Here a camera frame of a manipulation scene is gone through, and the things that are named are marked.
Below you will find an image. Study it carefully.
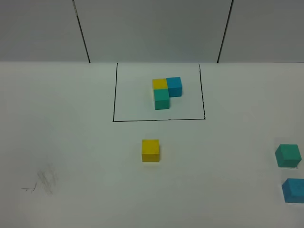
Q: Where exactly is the green template cube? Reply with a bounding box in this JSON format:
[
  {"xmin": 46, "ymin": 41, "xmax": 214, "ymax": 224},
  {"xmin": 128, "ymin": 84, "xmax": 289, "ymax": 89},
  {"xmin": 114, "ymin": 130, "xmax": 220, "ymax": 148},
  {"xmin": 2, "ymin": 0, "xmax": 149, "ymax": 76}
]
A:
[{"xmin": 153, "ymin": 89, "xmax": 170, "ymax": 110}]

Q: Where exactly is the yellow template cube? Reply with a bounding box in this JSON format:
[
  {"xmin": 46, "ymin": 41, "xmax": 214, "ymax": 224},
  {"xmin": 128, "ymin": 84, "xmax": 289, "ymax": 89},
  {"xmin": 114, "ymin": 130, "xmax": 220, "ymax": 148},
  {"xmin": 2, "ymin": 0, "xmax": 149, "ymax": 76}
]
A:
[{"xmin": 152, "ymin": 78, "xmax": 168, "ymax": 95}]

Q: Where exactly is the blue template cube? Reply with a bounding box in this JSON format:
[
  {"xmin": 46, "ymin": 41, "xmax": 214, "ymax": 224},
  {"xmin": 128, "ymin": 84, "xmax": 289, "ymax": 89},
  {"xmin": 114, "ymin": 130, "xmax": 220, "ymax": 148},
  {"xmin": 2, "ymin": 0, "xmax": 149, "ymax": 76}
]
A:
[{"xmin": 166, "ymin": 77, "xmax": 182, "ymax": 97}]

